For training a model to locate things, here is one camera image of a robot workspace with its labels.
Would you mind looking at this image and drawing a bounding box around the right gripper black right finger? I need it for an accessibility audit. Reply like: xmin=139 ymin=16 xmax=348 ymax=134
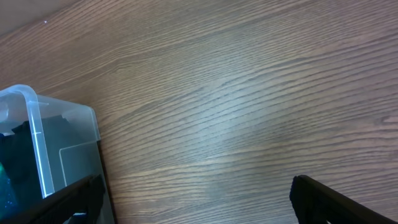
xmin=289 ymin=175 xmax=397 ymax=224

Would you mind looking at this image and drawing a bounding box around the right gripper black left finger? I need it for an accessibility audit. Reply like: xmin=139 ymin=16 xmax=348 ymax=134
xmin=1 ymin=175 xmax=105 ymax=224

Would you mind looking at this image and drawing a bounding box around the black cloth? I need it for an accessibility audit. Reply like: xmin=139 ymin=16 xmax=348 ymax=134
xmin=1 ymin=116 xmax=81 ymax=208

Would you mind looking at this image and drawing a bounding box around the sparkly blue green garment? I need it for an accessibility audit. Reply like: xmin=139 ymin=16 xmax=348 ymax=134
xmin=0 ymin=164 xmax=19 ymax=219

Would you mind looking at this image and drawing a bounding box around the clear plastic storage bin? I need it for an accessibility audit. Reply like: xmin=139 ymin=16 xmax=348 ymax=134
xmin=1 ymin=85 xmax=115 ymax=223

